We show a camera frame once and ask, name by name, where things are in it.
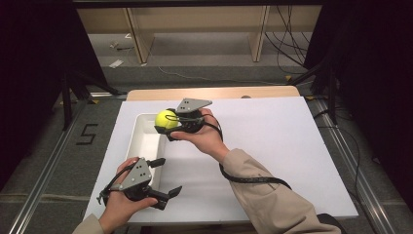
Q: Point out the aluminium floor rail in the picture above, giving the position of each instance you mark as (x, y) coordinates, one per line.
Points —
(45, 172)
(357, 175)

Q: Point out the yellow tennis ball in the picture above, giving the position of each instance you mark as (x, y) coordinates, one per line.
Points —
(165, 119)

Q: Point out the light wooden desk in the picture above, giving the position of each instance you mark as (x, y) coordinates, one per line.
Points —
(195, 18)

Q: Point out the white foam board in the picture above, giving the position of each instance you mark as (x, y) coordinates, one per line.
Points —
(276, 136)

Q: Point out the white paper scrap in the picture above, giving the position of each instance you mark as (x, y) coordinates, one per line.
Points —
(116, 63)

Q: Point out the black metal stand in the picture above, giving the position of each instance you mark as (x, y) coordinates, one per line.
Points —
(331, 87)
(66, 97)

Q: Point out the person's left hand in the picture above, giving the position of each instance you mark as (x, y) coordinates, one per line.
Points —
(118, 208)

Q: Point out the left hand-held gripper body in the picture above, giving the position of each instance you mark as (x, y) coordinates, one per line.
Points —
(138, 177)

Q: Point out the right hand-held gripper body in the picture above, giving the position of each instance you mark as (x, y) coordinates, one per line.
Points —
(193, 105)

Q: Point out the white plastic bin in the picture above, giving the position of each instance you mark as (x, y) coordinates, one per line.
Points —
(146, 143)

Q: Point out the person's right hand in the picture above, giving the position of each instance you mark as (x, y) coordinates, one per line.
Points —
(207, 138)

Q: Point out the light wooden table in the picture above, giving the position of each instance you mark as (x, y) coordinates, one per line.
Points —
(211, 92)

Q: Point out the black curtain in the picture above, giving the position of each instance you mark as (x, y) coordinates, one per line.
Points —
(373, 81)
(29, 81)

